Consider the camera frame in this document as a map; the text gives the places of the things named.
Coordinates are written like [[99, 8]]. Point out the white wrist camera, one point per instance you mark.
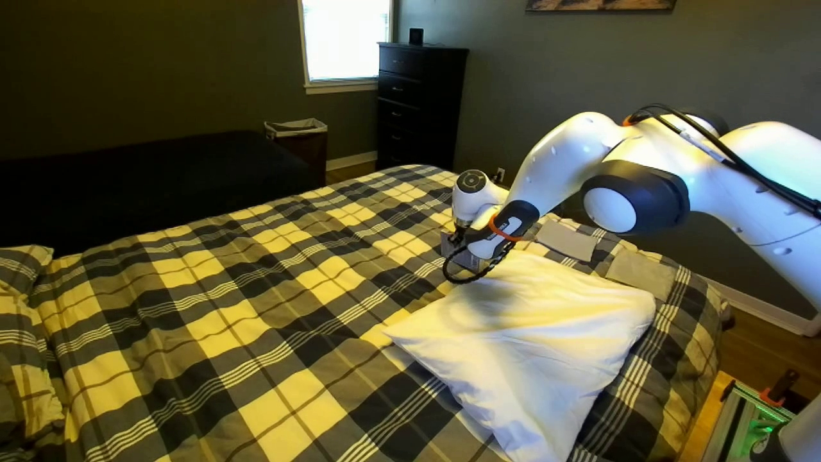
[[477, 195]]

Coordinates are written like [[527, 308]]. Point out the plaid pillow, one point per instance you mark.
[[22, 266]]

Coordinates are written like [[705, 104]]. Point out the small black object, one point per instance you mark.
[[418, 37]]

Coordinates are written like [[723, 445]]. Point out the brown side table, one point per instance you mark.
[[298, 142]]

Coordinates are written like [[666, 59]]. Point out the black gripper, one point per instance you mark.
[[515, 222]]

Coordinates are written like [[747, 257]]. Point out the paperback book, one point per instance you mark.
[[452, 248]]

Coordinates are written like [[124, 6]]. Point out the black dresser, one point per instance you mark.
[[423, 106]]

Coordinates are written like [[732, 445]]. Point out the framed wall picture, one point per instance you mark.
[[598, 4]]

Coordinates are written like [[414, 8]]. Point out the bright window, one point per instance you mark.
[[347, 40]]

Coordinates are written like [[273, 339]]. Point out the white pillow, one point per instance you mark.
[[530, 349]]

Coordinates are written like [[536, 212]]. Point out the robot cart with wooden edge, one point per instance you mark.
[[745, 426]]

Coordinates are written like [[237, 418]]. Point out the white plastic object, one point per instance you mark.
[[805, 438]]

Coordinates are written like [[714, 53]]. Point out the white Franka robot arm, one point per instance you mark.
[[734, 187]]

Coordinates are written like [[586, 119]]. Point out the black futon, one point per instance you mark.
[[129, 187]]

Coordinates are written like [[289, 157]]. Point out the plaid yellow grey comforter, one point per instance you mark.
[[259, 299]]

